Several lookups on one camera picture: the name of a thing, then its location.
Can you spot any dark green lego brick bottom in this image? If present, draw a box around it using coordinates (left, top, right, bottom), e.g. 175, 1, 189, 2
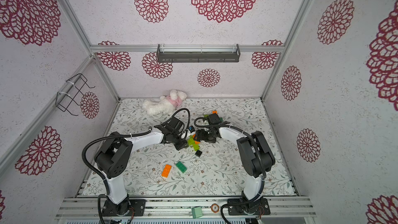
175, 161, 187, 173

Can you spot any orange lego brick bottom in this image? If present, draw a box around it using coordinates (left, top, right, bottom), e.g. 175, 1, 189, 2
161, 164, 172, 178

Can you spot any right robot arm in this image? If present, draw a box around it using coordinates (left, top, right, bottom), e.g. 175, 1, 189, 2
194, 113, 276, 204

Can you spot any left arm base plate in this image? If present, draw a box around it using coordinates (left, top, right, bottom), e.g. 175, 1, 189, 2
101, 199, 146, 217

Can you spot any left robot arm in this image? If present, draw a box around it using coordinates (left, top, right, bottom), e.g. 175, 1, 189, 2
81, 117, 189, 206

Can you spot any white plush toy pink shirt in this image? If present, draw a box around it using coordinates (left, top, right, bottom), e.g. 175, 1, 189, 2
142, 89, 187, 116

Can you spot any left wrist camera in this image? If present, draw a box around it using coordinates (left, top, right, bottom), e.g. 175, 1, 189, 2
188, 126, 195, 133

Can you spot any black lego block left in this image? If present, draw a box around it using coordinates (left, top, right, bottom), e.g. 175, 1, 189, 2
195, 150, 202, 158

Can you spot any black wire wall basket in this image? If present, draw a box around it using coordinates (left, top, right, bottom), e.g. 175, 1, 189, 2
55, 73, 95, 117

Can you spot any dark wall shelf rack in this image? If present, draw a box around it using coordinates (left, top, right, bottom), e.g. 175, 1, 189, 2
156, 44, 241, 63

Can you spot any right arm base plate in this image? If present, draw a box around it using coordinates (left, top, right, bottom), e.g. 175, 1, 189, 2
227, 197, 271, 216

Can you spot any green box on rail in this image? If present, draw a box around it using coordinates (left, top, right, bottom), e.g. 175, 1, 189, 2
191, 206, 203, 219

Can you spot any round orange sticker disc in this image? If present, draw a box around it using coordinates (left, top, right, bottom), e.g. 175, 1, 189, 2
210, 203, 220, 213

